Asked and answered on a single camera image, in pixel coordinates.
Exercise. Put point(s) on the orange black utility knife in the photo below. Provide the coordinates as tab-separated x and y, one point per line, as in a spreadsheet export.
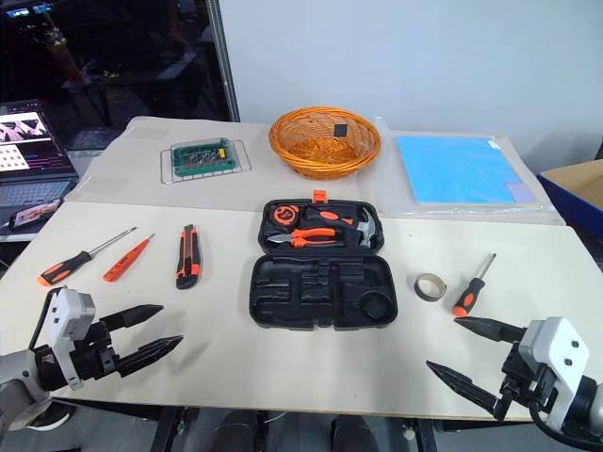
188	259

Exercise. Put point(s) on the orange black claw hammer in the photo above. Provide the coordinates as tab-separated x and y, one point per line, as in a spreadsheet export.
365	230

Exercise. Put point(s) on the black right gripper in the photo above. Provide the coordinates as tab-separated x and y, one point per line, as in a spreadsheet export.
523	376

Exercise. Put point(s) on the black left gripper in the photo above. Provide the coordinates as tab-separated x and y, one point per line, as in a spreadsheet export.
96	353

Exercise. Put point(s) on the small black square tag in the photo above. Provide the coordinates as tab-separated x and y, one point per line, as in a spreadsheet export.
340	130

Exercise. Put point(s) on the green circuit board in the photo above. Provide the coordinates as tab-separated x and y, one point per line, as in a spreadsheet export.
202	160
245	162

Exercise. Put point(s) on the orange black tape measure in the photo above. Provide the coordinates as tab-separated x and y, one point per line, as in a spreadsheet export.
286	215

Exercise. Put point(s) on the grey metal pole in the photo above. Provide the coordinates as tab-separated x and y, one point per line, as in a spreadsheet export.
226	61

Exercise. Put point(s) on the long orange black screwdriver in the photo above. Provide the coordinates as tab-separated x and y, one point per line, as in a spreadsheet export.
61	270

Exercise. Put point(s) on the grey tape roll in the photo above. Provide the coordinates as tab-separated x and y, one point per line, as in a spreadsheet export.
423	293

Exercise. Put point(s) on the open laptop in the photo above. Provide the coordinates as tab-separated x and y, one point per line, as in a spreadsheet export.
33	160

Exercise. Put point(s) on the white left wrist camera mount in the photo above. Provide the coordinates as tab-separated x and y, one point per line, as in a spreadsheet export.
66	311

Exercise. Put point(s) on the blue board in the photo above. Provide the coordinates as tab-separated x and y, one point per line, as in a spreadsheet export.
452	169

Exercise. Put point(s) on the black white shoe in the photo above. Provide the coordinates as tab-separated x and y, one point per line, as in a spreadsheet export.
49	418

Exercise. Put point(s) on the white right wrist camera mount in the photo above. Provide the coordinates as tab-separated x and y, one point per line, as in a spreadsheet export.
560	343

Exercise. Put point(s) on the smartphone with lit screen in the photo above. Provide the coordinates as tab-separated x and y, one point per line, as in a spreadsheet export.
35	214

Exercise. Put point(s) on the short orange black screwdriver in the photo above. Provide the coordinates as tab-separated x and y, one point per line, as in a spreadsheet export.
467	296

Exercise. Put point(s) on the black table frame bar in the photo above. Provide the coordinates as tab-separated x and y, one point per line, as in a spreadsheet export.
167	431
419	438

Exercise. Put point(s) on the orange voltage tester pen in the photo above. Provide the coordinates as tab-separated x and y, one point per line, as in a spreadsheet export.
123	264

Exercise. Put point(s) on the blue cardboard box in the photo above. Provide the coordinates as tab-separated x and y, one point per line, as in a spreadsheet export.
579	198

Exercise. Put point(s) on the orange wicker basket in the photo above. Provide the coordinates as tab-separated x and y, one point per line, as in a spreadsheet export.
301	160

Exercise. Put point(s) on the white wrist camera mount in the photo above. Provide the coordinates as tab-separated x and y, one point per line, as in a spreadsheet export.
560	343
66	311

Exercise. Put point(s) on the black plastic tool case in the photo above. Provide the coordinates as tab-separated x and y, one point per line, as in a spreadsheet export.
325	296

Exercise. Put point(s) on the clear plastic sleeve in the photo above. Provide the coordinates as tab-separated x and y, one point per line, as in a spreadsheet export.
391	198

